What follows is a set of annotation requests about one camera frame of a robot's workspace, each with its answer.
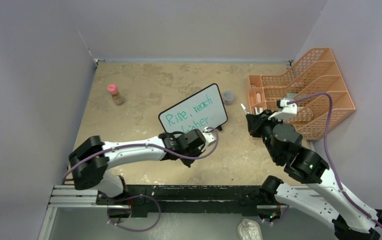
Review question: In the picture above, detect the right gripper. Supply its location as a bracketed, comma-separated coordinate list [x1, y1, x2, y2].
[246, 109, 283, 163]

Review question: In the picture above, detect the green whiteboard marker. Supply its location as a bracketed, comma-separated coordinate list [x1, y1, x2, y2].
[240, 103, 249, 114]

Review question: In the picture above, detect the small whiteboard black frame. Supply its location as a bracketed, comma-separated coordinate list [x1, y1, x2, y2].
[158, 83, 228, 133]

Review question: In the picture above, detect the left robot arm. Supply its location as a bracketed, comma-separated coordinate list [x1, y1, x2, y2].
[65, 128, 218, 205]

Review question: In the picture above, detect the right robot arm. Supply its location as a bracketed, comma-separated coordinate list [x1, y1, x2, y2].
[245, 109, 382, 240]

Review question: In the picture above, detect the clear jar of paperclips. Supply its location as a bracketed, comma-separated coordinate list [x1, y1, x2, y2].
[222, 90, 236, 106]

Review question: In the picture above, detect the orange plastic file organizer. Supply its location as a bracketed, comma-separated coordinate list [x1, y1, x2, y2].
[247, 47, 356, 140]

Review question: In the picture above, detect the pink cap bottle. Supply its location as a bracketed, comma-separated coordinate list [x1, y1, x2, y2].
[107, 84, 123, 105]

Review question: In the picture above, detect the clear plastic bag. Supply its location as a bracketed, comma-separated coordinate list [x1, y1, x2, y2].
[237, 218, 263, 240]

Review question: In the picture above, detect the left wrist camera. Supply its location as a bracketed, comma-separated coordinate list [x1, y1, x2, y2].
[202, 126, 217, 147]

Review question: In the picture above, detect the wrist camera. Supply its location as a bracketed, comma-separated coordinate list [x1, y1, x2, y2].
[202, 126, 217, 147]
[268, 98, 298, 121]

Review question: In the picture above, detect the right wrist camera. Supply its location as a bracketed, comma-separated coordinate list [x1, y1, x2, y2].
[268, 98, 298, 121]

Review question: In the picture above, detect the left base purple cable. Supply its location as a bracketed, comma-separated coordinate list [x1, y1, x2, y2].
[106, 194, 162, 233]

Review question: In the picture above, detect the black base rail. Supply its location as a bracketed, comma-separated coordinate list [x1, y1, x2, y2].
[96, 184, 287, 222]

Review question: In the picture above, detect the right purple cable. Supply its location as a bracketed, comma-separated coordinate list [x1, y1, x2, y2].
[286, 92, 382, 240]

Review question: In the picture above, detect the aluminium frame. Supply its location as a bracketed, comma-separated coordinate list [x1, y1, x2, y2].
[38, 184, 349, 240]

